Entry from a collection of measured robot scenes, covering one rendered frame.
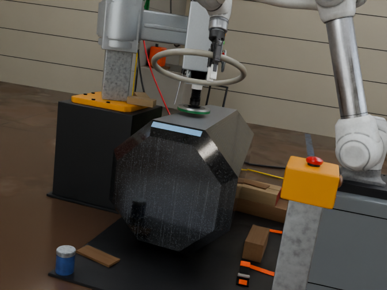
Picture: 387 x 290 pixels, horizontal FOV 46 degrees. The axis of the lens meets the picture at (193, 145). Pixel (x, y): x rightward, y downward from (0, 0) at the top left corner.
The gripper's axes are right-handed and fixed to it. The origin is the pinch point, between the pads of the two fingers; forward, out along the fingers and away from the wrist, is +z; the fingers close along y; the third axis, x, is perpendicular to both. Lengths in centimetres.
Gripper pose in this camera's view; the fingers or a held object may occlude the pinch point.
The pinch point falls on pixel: (212, 73)
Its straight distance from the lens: 211.7
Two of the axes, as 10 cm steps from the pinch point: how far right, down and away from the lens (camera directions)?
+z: -1.3, 9.8, -1.6
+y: -2.9, 1.2, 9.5
